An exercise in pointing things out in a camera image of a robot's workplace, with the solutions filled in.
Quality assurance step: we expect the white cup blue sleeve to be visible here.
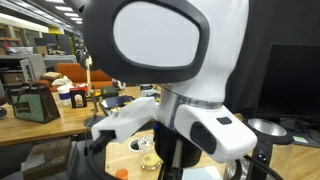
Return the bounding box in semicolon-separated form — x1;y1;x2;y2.
56;84;73;108

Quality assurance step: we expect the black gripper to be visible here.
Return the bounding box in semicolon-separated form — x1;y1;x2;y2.
153;121;203;170

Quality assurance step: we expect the black camera cable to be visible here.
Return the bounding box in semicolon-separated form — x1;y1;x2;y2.
84;129;118;180

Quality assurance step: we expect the green sticky note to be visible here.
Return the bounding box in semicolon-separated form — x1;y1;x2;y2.
293;134;309;144

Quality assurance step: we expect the desk lamp with round base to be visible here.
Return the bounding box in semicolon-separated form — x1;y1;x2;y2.
79;49;108;128

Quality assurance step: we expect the black partition curtain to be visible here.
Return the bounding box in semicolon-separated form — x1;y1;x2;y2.
223;0;320;114

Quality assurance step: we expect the black computer monitor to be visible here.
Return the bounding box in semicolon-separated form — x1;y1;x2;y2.
254;43;320;148

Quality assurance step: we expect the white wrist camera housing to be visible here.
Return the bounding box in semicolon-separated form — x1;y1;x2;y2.
90;96;158;145

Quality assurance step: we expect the orange sofa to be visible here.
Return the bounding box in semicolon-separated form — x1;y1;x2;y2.
34;62;114;93

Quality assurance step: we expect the cardboard box with white labels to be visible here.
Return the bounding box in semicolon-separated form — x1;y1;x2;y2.
21;137;79;180

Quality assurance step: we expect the dark green box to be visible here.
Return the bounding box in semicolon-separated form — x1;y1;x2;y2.
99;85;120;99

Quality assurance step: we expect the small orange cup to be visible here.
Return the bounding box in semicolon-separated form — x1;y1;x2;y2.
114;168;129;180

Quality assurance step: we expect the black tray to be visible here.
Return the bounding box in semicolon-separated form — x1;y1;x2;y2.
99;95;136;118

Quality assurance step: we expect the white digital kitchen scale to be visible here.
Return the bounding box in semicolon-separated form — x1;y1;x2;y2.
181;165;224;180

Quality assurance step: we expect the glass jar with yellow liquid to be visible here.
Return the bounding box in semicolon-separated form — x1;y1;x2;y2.
137;133;163;172

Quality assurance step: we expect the white ringed table grommet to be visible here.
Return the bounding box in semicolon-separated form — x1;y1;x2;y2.
128;138;141;153

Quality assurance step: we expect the grey computer case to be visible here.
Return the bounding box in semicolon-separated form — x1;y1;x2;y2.
19;53;48;84

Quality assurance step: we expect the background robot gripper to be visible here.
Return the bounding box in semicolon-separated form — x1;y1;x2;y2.
112;78;127;90

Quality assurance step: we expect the green fabric bag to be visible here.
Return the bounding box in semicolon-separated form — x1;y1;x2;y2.
4;83;62;124

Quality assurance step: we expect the white cloth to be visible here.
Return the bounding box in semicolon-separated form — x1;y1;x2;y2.
51;75;74;88

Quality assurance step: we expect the tan book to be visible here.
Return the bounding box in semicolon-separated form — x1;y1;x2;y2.
41;70;63;82

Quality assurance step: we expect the round steel kettle lid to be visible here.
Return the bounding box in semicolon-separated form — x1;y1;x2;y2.
243;117;294;145

